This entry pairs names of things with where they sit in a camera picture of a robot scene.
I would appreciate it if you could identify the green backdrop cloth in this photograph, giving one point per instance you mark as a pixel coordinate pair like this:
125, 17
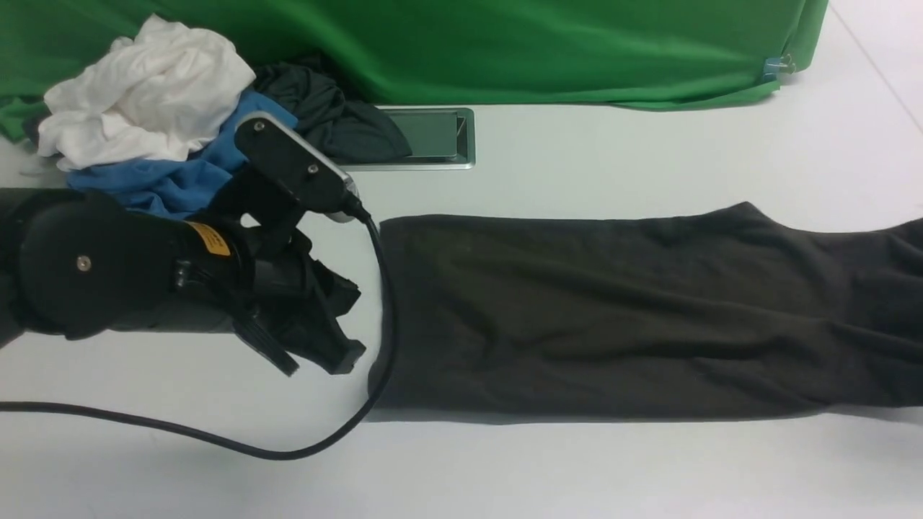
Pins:
649, 55

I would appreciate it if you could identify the dark gray long-sleeve shirt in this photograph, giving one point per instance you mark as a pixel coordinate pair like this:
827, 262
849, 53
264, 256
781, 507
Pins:
724, 316

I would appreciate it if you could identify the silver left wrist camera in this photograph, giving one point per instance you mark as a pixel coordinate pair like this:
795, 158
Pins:
296, 162

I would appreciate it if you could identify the dark teal crumpled shirt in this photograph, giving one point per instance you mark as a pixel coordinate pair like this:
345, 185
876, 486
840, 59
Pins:
330, 112

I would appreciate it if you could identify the blue crumpled shirt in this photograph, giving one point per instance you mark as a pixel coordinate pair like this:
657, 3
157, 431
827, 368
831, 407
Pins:
177, 189

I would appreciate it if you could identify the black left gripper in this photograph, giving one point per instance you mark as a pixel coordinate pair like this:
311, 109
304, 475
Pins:
282, 285

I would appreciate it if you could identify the blue binder clip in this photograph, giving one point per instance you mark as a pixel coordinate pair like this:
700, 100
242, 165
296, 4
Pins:
777, 67

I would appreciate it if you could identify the white crumpled shirt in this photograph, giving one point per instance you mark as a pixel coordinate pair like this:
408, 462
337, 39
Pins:
162, 95

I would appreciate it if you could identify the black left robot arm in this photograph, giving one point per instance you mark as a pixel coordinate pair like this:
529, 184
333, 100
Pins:
76, 264

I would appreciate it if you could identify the metal table cable hatch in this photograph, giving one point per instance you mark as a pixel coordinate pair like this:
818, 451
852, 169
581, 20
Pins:
440, 138

